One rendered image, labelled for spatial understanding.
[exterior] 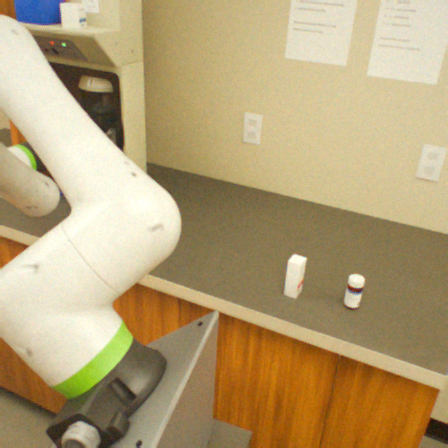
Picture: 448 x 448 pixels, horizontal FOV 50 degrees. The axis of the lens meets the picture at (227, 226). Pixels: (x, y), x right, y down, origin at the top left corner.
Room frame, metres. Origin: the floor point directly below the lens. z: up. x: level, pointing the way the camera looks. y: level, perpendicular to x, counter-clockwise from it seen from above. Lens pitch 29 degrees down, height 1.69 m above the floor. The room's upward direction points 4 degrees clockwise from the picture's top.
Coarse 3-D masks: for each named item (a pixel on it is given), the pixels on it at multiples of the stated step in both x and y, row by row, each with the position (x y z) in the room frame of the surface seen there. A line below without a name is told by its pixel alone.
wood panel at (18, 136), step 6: (0, 0) 1.54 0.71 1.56; (6, 0) 1.56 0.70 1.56; (12, 0) 1.58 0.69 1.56; (0, 6) 1.53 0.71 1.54; (6, 6) 1.55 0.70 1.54; (12, 6) 1.58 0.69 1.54; (0, 12) 1.53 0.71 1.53; (6, 12) 1.55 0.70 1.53; (12, 12) 1.57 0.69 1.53; (12, 126) 1.53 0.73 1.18; (12, 132) 1.53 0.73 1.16; (18, 132) 1.53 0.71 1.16; (12, 138) 1.53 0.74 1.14; (18, 138) 1.52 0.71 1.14; (24, 138) 1.55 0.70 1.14; (48, 174) 1.62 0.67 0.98
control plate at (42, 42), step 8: (40, 40) 1.47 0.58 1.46; (48, 40) 1.45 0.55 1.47; (56, 40) 1.44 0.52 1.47; (64, 40) 1.42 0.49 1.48; (40, 48) 1.51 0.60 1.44; (48, 48) 1.49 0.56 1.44; (56, 48) 1.48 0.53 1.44; (64, 48) 1.46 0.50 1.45; (72, 48) 1.44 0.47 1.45; (64, 56) 1.50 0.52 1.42; (72, 56) 1.48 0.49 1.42; (80, 56) 1.46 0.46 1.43
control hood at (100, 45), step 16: (32, 32) 1.46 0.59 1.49; (48, 32) 1.42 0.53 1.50; (64, 32) 1.39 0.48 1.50; (80, 32) 1.37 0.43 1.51; (96, 32) 1.37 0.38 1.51; (112, 32) 1.42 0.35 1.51; (80, 48) 1.42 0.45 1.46; (96, 48) 1.39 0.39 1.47; (112, 48) 1.42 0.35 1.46; (112, 64) 1.43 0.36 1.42
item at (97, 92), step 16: (64, 64) 1.53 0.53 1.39; (64, 80) 1.53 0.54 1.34; (80, 80) 1.50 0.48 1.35; (96, 80) 1.48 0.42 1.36; (112, 80) 1.45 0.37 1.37; (80, 96) 1.51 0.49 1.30; (96, 96) 1.48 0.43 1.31; (112, 96) 1.46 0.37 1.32; (96, 112) 1.48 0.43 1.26; (112, 112) 1.46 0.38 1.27; (112, 128) 1.46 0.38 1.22
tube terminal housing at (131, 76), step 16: (80, 0) 1.51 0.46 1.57; (112, 0) 1.46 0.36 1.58; (128, 0) 1.50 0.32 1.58; (96, 16) 1.49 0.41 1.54; (112, 16) 1.47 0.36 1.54; (128, 16) 1.49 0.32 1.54; (128, 32) 1.49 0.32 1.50; (128, 48) 1.49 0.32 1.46; (80, 64) 1.52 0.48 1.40; (96, 64) 1.49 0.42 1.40; (128, 64) 1.49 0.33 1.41; (128, 80) 1.48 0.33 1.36; (128, 96) 1.48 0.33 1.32; (128, 112) 1.47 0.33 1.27; (144, 112) 1.55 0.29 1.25; (128, 128) 1.47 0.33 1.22; (144, 128) 1.55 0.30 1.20; (128, 144) 1.47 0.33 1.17; (144, 144) 1.55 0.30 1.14; (144, 160) 1.55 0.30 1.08
